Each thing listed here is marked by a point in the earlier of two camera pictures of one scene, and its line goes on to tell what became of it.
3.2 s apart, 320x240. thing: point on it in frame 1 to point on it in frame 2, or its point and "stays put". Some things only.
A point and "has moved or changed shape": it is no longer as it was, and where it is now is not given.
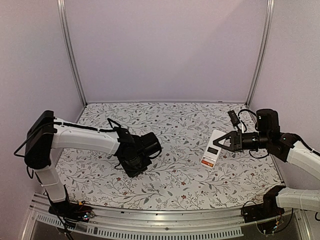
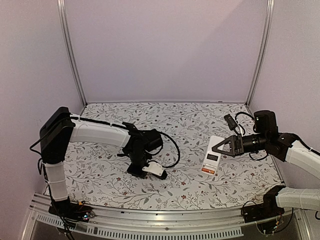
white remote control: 212,151 has moved or changed shape
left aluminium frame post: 61,7 stays put
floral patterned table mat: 174,179 stays put
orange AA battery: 207,163 to 208,170
